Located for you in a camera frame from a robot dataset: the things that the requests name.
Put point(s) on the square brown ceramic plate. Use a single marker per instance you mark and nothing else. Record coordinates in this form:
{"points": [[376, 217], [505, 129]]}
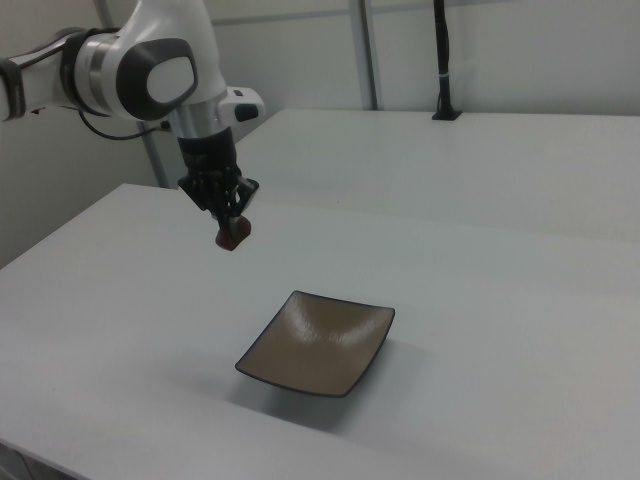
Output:
{"points": [[315, 345]]}

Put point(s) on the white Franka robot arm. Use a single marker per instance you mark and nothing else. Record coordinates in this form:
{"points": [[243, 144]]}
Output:
{"points": [[130, 60]]}

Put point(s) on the small round red food item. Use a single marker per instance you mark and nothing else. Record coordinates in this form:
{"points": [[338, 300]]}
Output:
{"points": [[239, 236]]}

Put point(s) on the grey metal post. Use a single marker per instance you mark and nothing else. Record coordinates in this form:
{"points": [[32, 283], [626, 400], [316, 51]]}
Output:
{"points": [[159, 160]]}

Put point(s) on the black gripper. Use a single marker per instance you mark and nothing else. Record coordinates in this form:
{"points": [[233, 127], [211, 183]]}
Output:
{"points": [[207, 155]]}

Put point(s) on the black pole with base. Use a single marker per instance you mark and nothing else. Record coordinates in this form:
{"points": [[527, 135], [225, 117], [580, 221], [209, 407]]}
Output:
{"points": [[443, 55]]}

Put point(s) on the grey vertical wall profile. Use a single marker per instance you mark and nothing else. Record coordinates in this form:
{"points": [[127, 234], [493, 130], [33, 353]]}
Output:
{"points": [[368, 50]]}

